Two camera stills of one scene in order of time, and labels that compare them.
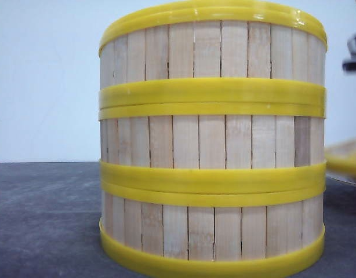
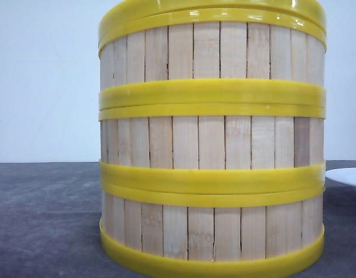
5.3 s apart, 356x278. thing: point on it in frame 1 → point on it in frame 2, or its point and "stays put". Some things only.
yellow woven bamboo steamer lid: [345, 161] → [313, 10]
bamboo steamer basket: [196, 230] stays put
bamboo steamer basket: [218, 146] stays put
